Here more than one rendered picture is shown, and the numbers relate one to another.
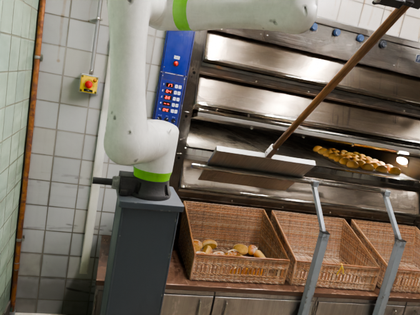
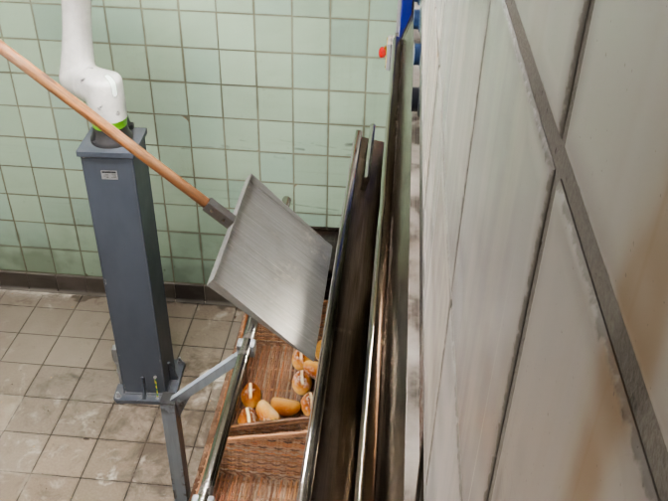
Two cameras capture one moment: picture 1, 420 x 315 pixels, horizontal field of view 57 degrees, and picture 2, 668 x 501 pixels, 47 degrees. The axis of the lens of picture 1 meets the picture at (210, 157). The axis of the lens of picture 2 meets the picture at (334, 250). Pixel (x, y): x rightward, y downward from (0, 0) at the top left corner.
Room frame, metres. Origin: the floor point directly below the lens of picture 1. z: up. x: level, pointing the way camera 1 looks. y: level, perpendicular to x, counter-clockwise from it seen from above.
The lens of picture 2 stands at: (2.83, -1.93, 2.47)
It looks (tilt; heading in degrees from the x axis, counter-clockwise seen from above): 35 degrees down; 109
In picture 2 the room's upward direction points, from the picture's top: 1 degrees clockwise
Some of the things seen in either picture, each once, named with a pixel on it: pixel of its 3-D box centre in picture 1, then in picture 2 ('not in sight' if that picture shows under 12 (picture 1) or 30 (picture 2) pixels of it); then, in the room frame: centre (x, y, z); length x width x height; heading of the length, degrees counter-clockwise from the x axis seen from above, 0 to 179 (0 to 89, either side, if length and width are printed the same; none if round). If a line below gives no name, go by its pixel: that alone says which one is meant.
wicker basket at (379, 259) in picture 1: (400, 255); not in sight; (2.45, -1.38, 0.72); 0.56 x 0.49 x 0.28; 104
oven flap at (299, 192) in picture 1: (310, 189); not in sight; (2.55, -0.71, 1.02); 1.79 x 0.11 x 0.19; 105
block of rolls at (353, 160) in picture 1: (354, 159); not in sight; (3.12, -1.16, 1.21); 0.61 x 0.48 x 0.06; 15
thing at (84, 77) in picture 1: (89, 84); (396, 53); (2.13, 0.73, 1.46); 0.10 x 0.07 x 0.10; 105
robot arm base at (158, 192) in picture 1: (133, 182); (114, 124); (1.23, 0.23, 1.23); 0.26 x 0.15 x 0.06; 109
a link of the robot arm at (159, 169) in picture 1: (154, 149); (103, 97); (1.23, 0.18, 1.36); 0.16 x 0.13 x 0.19; 157
